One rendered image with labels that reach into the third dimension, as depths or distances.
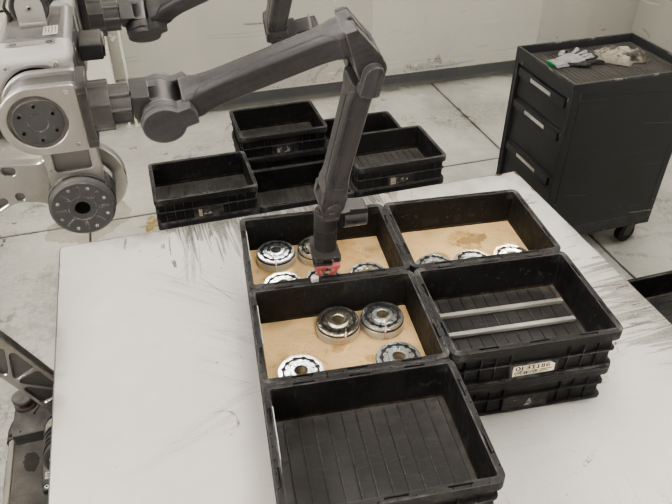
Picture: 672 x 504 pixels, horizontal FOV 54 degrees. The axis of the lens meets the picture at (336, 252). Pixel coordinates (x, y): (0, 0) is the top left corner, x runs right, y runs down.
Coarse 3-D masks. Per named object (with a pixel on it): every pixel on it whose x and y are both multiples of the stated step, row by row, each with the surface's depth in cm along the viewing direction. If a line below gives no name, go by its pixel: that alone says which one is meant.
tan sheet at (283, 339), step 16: (288, 320) 161; (304, 320) 161; (272, 336) 157; (288, 336) 157; (304, 336) 157; (368, 336) 157; (400, 336) 157; (416, 336) 157; (272, 352) 153; (288, 352) 153; (304, 352) 153; (320, 352) 153; (336, 352) 153; (352, 352) 153; (368, 352) 153; (272, 368) 149; (336, 368) 149
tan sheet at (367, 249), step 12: (348, 240) 187; (360, 240) 187; (372, 240) 187; (252, 252) 183; (348, 252) 183; (360, 252) 183; (372, 252) 183; (252, 264) 179; (300, 264) 179; (348, 264) 179; (384, 264) 179; (264, 276) 175; (300, 276) 175
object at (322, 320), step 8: (328, 312) 159; (344, 312) 159; (352, 312) 159; (320, 320) 157; (352, 320) 157; (320, 328) 154; (328, 328) 154; (336, 328) 154; (344, 328) 154; (352, 328) 154; (336, 336) 153
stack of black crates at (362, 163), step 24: (360, 144) 292; (384, 144) 296; (408, 144) 300; (432, 144) 284; (360, 168) 266; (384, 168) 269; (408, 168) 274; (432, 168) 278; (360, 192) 272; (384, 192) 276
